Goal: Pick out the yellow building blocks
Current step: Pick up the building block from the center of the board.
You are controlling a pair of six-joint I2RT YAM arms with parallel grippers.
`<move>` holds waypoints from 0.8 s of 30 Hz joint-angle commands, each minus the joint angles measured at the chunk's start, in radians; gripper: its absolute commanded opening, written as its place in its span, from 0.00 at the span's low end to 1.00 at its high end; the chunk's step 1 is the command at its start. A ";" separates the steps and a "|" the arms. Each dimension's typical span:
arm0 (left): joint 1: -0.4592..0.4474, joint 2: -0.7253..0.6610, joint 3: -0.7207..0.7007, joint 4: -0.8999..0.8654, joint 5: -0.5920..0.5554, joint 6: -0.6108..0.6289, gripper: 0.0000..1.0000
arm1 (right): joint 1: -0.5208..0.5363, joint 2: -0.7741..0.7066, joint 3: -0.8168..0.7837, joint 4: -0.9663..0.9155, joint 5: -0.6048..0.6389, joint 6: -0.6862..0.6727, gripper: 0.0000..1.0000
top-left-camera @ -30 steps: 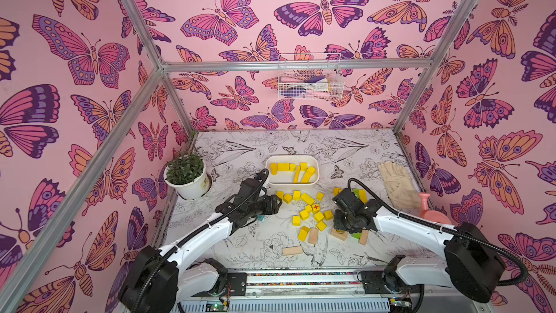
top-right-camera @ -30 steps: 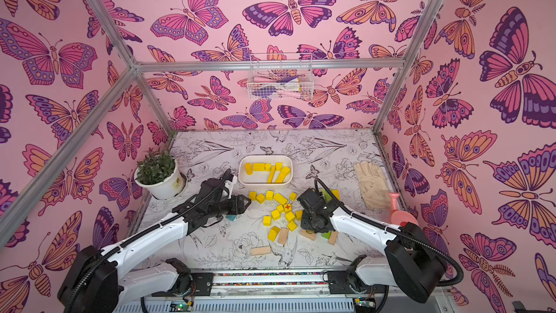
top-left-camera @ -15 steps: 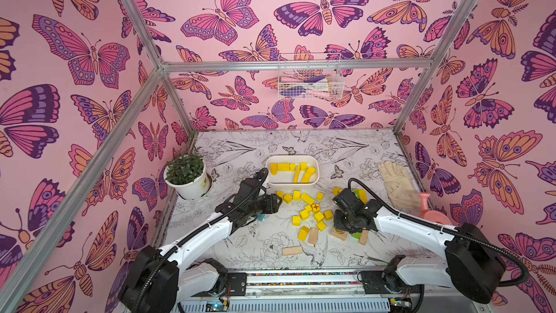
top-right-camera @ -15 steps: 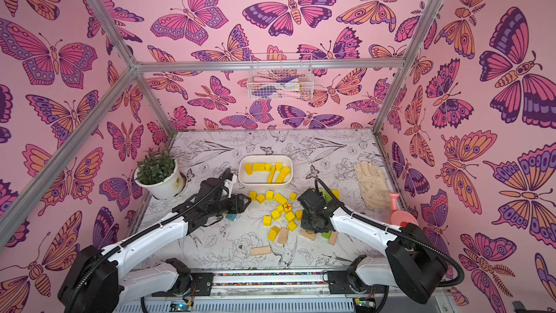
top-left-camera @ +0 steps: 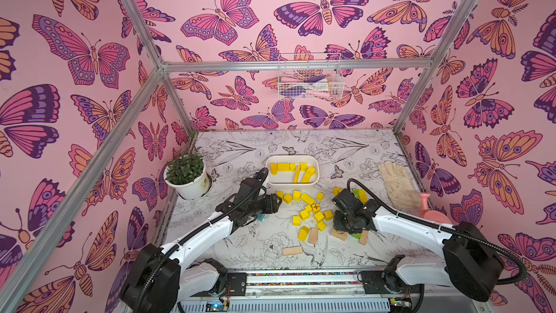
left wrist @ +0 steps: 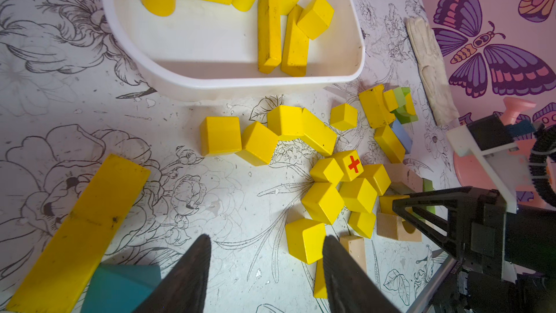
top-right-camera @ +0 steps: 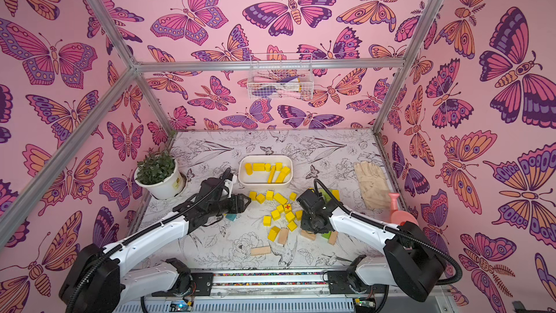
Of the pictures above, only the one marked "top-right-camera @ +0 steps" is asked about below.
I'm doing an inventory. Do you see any wire basket on wall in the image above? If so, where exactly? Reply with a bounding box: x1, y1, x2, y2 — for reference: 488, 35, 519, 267
246, 52, 314, 101

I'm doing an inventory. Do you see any potted green plant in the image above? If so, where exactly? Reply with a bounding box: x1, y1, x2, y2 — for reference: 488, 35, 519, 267
134, 149, 186, 200

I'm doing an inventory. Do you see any beige work glove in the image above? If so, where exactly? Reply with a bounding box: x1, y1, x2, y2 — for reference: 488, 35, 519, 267
354, 162, 391, 210

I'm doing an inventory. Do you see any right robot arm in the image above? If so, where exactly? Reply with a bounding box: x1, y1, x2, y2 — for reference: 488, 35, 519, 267
297, 179, 463, 302

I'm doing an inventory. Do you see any yellow cylinder block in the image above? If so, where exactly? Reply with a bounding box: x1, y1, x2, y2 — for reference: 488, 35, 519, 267
245, 163, 253, 175

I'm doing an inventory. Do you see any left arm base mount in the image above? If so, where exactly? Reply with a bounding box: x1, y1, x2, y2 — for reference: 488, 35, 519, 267
166, 272, 214, 296

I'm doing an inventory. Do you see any white plastic bin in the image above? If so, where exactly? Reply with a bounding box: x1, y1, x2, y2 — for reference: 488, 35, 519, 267
237, 154, 294, 188

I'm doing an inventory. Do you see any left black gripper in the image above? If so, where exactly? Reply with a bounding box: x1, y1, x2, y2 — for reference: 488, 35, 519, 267
208, 193, 253, 219

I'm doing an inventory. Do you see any long natural wood block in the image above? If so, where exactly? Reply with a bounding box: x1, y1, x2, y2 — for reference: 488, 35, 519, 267
250, 246, 272, 256

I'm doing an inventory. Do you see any natural wood block upright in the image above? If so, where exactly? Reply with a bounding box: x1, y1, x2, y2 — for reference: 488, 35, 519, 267
277, 228, 289, 246

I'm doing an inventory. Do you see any pink watering can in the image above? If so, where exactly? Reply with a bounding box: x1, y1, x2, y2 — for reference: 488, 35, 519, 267
388, 193, 418, 225

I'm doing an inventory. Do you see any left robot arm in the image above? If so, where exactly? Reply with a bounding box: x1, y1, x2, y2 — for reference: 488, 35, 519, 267
59, 170, 252, 312

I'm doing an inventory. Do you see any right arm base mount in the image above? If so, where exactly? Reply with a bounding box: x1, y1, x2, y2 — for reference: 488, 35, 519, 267
323, 270, 385, 295

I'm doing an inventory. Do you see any natural wood arch block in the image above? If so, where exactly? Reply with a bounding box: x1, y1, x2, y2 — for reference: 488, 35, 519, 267
299, 230, 317, 241

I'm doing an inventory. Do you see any yellow long block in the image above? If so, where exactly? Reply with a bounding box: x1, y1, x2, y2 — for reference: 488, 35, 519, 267
276, 166, 291, 183

